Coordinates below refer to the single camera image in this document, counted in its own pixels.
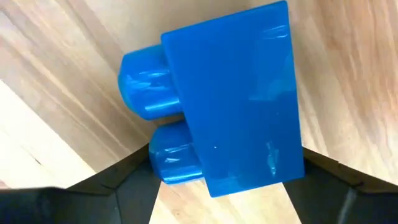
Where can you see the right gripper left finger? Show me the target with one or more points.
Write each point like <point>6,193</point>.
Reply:
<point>136,193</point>

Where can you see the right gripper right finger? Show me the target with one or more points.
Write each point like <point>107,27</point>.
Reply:
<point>320,193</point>

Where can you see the large blue building block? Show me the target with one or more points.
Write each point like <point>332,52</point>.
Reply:
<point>236,99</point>

